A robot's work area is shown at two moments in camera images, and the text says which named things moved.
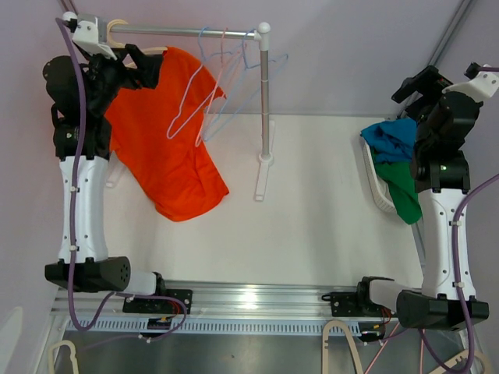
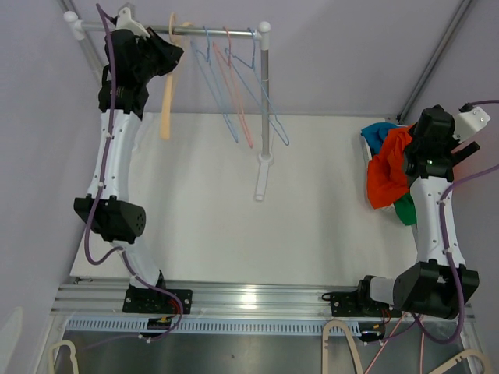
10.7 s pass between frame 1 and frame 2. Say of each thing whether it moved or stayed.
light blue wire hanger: moved
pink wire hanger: moved
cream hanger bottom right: stayed
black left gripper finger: moved
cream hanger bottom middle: stayed
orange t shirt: moved
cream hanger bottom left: stayed
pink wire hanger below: stayed
